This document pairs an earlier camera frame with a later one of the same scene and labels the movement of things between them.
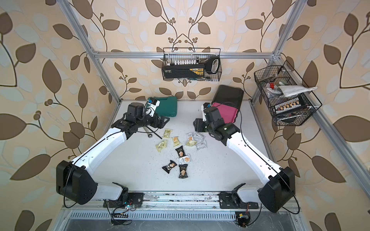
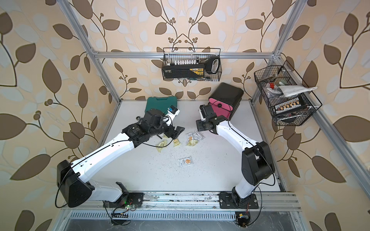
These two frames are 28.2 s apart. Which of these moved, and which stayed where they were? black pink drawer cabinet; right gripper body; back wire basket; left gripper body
Moved: left gripper body
Stayed: right gripper body; black pink drawer cabinet; back wire basket
